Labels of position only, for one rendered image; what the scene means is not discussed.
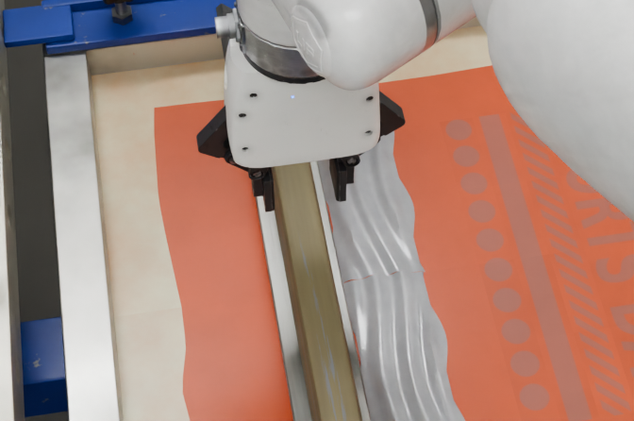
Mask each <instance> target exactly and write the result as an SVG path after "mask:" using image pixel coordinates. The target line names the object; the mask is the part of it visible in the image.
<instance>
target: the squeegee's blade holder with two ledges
mask: <svg viewBox="0 0 634 421"><path fill-rule="evenodd" d="M310 165H311V170H312V174H313V179H314V184H315V189H316V193H317V198H318V203H319V208H320V212H321V216H322V221H323V226H324V231H325V239H326V244H327V249H328V254H329V258H330V263H331V268H332V273H333V278H334V282H335V287H336V291H337V296H338V300H339V305H340V310H341V315H342V323H343V328H344V333H345V338H346V342H347V347H348V352H349V357H350V362H351V365H352V370H353V375H354V380H355V384H356V389H357V394H358V399H359V407H360V412H361V417H362V421H371V416H370V413H369V408H368V403H367V398H366V394H365V389H364V385H363V380H362V375H361V371H360V366H359V357H358V353H357V349H356V344H355V339H354V334H353V330H352V326H351V321H350V316H349V311H348V307H347V302H346V297H345V293H344V288H343V284H342V275H341V270H340V266H339V262H338V257H337V252H336V247H335V243H334V238H333V234H332V229H331V225H330V220H329V215H328V210H327V206H326V202H325V193H324V188H323V183H322V179H321V175H320V170H319V165H318V161H311V162H310ZM256 203H257V209H258V215H259V225H260V230H261V236H262V241H263V247H264V253H265V259H266V263H267V269H268V275H269V280H270V286H271V292H272V297H273V302H274V308H275V319H276V324H277V330H278V335H279V341H280V346H281V352H282V358H283V363H284V368H285V374H286V380H287V385H288V391H289V397H290V402H291V407H292V418H293V421H312V419H311V414H310V408H309V399H308V394H307V388H306V383H305V378H304V372H303V367H302V362H301V357H300V351H299V345H298V341H297V335H296V330H295V324H294V320H293V314H292V304H291V299H290V294H289V288H288V283H287V278H286V272H285V267H284V261H283V257H282V251H281V246H280V241H279V235H278V230H277V224H276V219H275V210H273V211H268V212H266V211H265V208H264V202H263V196H257V197H256Z"/></svg>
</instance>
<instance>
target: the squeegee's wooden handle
mask: <svg viewBox="0 0 634 421"><path fill-rule="evenodd" d="M271 168H272V174H273V179H274V192H275V219H276V224H277V230H278V235H279V241H280V246H281V251H282V257H283V261H284V267H285V272H286V278H287V283H288V288H289V294H290V299H291V304H292V314H293V320H294V324H295V330H296V335H297V341H298V345H299V351H300V357H301V362H302V367H303V372H304V378H305V383H306V388H307V394H308V399H309V408H310V414H311V419H312V421H362V417H361V412H360V407H359V399H358V394H357V389H356V384H355V380H354V375H353V370H352V365H351V362H350V357H349V352H348V347H347V342H346V338H345V333H344V328H343V323H342V315H341V310H340V305H339V300H338V296H337V291H336V287H335V282H334V278H333V273H332V268H331V263H330V258H329V254H328V249H327V244H326V239H325V231H324V226H323V221H322V216H321V212H320V208H319V203H318V198H317V193H316V189H315V184H314V179H313V174H312V170H311V165H310V162H302V163H296V164H288V165H280V166H273V167H271Z"/></svg>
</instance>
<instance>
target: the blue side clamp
mask: <svg viewBox="0 0 634 421"><path fill-rule="evenodd" d="M234 2H236V0H133V1H132V2H126V4H127V5H129V6H131V10H132V18H133V21H131V22H129V23H128V24H126V25H118V24H115V23H113V19H112V11H111V9H112V8H113V7H115V4H114V3H113V4H110V5H107V4H105V3H104V2H103V0H42V7H43V8H51V7H58V6H66V5H70V6H71V7H72V13H73V23H74V34H75V37H74V39H73V40H68V41H60V42H46V43H45V48H46V52H47V54H49V55H50V54H57V53H65V52H73V51H80V50H88V49H95V48H103V47H111V46H118V45H126V44H133V43H141V42H155V41H163V40H170V39H178V38H186V37H193V36H201V35H208V34H215V33H216V28H215V20H214V17H217V12H216V8H217V7H218V6H219V5H220V4H224V5H226V6H228V7H230V8H236V7H234Z"/></svg>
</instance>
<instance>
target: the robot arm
mask: <svg viewBox="0 0 634 421"><path fill-rule="evenodd" d="M234 7H236V8H233V9H232V13H227V14H226V16H221V17H214V20H215V28H216V34H217V39H221V38H227V37H229V42H228V46H227V50H226V57H225V82H224V100H225V106H224V107H223V108H222V109H221V110H220V111H219V112H218V113H217V114H216V115H215V116H214V117H213V118H212V119H211V120H210V121H209V123H208V124H207V125H206V126H205V127H204V128H203V129H202V130H201V131H200V132H199V133H198V134H197V136H196V140H197V146H198V151H199V152H200V153H202V154H205V155H209V156H212V157H215V158H218V159H219V158H224V159H225V161H226V162H227V163H229V164H231V165H234V166H236V167H238V168H240V169H243V170H244V171H246V172H248V176H249V177H250V178H251V183H252V190H253V196H254V197H257V196H263V202H264V208H265V211H266V212H268V211H273V210H274V209H275V192H274V179H273V174H272V168H271V167H273V166H280V165H288V164H296V163H302V162H310V161H317V160H329V170H330V174H331V179H332V184H333V188H334V193H335V197H336V200H337V201H339V202H343V201H346V184H352V183H354V170H355V166H357V165H358V164H359V163H360V158H359V156H360V155H362V154H363V153H365V152H366V151H368V150H370V149H372V148H373V147H374V146H375V145H376V144H377V143H379V142H380V137H381V136H383V135H385V136H386V135H388V134H390V133H392V132H393V131H395V130H396V129H398V128H399V127H401V126H403V125H404V124H405V122H406V121H405V117H404V113H403V110H402V108H401V107H400V106H398V105H397V104H396V103H394V102H393V101H392V100H391V99H390V98H389V97H388V96H386V95H385V94H384V93H382V92H381V91H380V90H379V87H378V81H380V80H382V79H383V78H385V77H386V76H388V75H390V74H391V73H393V72H394V71H396V70H397V69H399V68H400V67H402V66H403V65H405V64H406V63H408V62H409V61H411V60H412V59H414V58H416V57H417V56H419V55H420V54H422V53H423V52H425V50H427V49H428V48H430V47H431V46H432V45H434V44H435V43H437V42H439V41H440V40H442V39H443V38H445V37H446V36H448V35H449V34H451V33H452V32H454V31H455V30H456V29H458V28H459V27H461V26H462V25H465V24H466V23H468V22H469V21H471V20H472V19H474V18H475V17H476V18H477V20H478V21H479V22H480V24H481V26H482V27H483V29H484V30H485V32H486V33H487V38H488V48H489V55H490V59H491V62H492V67H493V69H494V73H495V75H496V77H497V79H498V82H499V84H500V86H501V87H502V89H503V91H504V93H505V95H506V97H507V98H508V100H509V102H510V103H511V105H512V106H513V107H514V109H515V110H516V111H517V113H518V114H519V115H520V116H521V118H522V119H523V120H524V121H525V123H526V124H527V125H528V127H529V128H530V129H531V130H532V131H533V132H534V133H535V135H536V136H537V137H538V138H539V139H540V140H541V141H542V142H543V143H545V144H546V145H547V146H548V147H549V148H550V149H551V150H552V151H553V152H554V153H555V154H556V155H557V156H558V157H559V158H560V159H561V160H562V161H563V162H564V163H565V164H567V165H568V166H569V167H570V168H571V169H572V170H573V171H574V172H575V173H576V174H578V175H579V176H580V177H581V178H582V179H584V180H585V181H586V182H587V183H588V184H589V185H591V186H592V187H593V188H594V189H595V190H596V191H598V192H599V193H600V194H601V195H602V196H604V197H605V198H606V199H607V200H608V201H609V202H610V203H611V204H612V205H613V206H615V207H616V208H617V209H618V210H619V211H621V212H622V213H623V214H625V215H626V216H627V217H628V218H629V219H631V220H632V221H633V222H634V0H236V2H234Z"/></svg>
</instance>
